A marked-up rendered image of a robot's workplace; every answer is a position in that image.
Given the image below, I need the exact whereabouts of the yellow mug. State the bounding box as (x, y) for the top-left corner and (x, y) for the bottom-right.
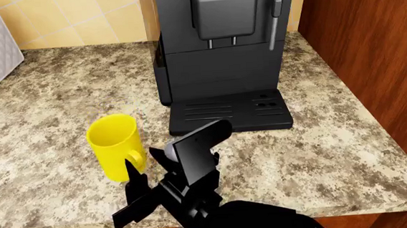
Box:
(85, 112), (149, 185)

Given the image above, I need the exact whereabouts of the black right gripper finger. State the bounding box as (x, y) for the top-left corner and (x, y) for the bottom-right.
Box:
(122, 157), (152, 204)
(148, 144), (182, 180)

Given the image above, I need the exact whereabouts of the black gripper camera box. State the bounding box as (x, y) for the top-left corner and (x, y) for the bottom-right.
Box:
(161, 118), (238, 188)

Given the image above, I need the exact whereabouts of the black coffee machine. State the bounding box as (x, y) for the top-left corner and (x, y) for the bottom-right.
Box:
(148, 0), (305, 139)

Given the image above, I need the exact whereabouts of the tall brown wooden cabinet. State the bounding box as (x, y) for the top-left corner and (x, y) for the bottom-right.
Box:
(295, 0), (407, 181)

